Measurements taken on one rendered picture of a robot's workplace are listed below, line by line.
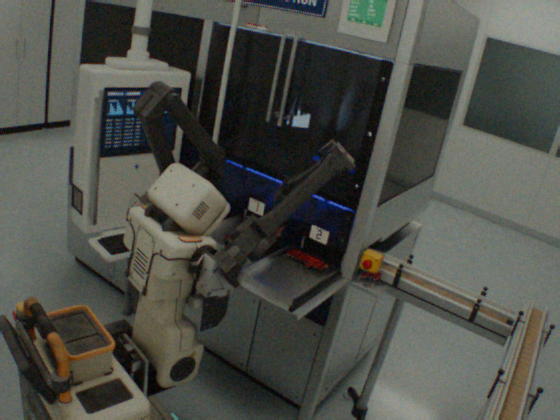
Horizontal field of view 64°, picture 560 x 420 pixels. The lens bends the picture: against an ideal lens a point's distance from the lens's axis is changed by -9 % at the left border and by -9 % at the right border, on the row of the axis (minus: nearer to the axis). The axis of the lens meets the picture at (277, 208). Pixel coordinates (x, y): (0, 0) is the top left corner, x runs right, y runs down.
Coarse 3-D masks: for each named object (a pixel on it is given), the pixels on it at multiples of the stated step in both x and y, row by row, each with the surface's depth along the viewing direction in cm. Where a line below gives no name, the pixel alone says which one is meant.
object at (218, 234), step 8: (240, 216) 241; (224, 224) 232; (232, 224) 236; (216, 232) 225; (224, 232) 226; (232, 232) 228; (216, 240) 217; (232, 240) 220; (280, 240) 229; (216, 248) 209
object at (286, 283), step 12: (276, 252) 211; (252, 264) 197; (264, 264) 205; (276, 264) 207; (288, 264) 209; (240, 276) 191; (252, 276) 195; (264, 276) 196; (276, 276) 198; (288, 276) 200; (300, 276) 202; (312, 276) 203; (324, 276) 205; (264, 288) 185; (276, 288) 189; (288, 288) 191; (300, 288) 193; (312, 288) 190; (288, 300) 179
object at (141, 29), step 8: (144, 0) 194; (152, 0) 197; (136, 8) 196; (144, 8) 196; (136, 16) 197; (144, 16) 197; (136, 24) 198; (144, 24) 199; (136, 32) 199; (144, 32) 199; (136, 40) 201; (144, 40) 202; (136, 48) 202; (144, 48) 203; (128, 56) 203; (136, 56) 202; (144, 56) 204
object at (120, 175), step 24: (96, 72) 187; (120, 72) 195; (144, 72) 203; (168, 72) 212; (96, 96) 191; (120, 96) 198; (120, 120) 203; (168, 120) 221; (120, 144) 208; (144, 144) 217; (120, 168) 213; (144, 168) 223; (72, 192) 215; (120, 192) 218; (144, 192) 228; (72, 216) 220; (120, 216) 224
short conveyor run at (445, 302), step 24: (384, 264) 215; (408, 264) 211; (408, 288) 203; (432, 288) 202; (456, 288) 200; (432, 312) 199; (456, 312) 193; (480, 312) 189; (504, 312) 192; (504, 336) 183
